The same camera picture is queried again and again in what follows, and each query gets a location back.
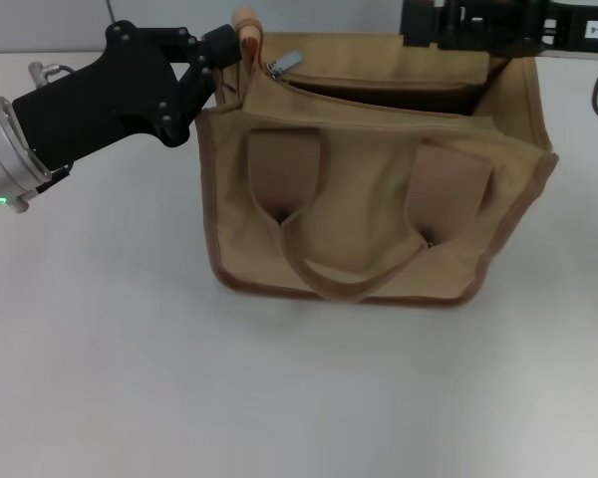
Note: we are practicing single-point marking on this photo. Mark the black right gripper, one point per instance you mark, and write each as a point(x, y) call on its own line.
point(573, 25)

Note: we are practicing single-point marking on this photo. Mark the silver metal zipper pull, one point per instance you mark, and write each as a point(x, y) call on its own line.
point(283, 64)

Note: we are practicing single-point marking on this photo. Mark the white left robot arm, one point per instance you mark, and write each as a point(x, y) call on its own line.
point(0, 149)

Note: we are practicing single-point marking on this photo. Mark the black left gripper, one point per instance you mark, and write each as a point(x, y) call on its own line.
point(99, 99)

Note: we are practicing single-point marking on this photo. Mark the khaki canvas food bag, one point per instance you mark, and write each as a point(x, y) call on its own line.
point(359, 199)

